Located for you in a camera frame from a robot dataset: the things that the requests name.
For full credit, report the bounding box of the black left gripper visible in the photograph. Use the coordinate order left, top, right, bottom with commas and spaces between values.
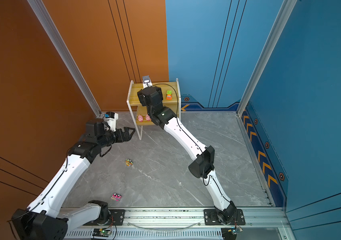
97, 127, 135, 150

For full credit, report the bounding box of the green toy car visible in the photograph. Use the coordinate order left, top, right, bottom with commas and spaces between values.
166, 90, 172, 100

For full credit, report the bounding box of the yellow multicolour toy car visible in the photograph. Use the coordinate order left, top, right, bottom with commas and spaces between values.
125, 159, 133, 167

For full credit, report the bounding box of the pink toy car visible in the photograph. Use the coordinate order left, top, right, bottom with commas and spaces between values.
111, 193, 122, 202

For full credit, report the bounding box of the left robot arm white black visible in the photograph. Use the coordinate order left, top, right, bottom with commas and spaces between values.
9, 118, 135, 240

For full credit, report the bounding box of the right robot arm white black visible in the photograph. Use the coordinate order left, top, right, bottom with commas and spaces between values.
137, 86, 238, 225

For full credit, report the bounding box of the green circuit board left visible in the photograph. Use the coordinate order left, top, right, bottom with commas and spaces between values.
92, 228, 113, 239

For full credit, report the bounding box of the circuit board right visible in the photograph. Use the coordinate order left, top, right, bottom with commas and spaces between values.
221, 226, 243, 240

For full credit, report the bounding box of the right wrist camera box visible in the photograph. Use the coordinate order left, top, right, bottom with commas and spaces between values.
142, 76, 153, 88

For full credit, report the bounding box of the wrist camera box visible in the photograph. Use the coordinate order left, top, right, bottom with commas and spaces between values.
103, 112, 119, 132
142, 76, 153, 88

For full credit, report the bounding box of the white frame wooden shelf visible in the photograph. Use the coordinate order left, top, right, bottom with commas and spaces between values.
126, 79, 181, 140

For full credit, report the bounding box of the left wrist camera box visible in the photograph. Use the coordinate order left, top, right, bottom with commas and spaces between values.
103, 112, 119, 132

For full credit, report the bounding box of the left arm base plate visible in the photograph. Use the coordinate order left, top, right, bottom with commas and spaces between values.
84, 209, 125, 227

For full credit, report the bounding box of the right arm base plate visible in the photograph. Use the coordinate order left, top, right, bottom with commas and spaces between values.
203, 209, 246, 226

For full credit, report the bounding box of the aluminium corner post left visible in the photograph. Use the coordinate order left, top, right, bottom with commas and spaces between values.
27, 0, 101, 117

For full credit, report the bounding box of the aluminium corner post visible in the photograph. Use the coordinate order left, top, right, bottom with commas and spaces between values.
236, 0, 297, 117
27, 0, 101, 117

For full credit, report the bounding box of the aluminium corner post right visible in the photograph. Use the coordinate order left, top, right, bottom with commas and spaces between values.
236, 0, 297, 117

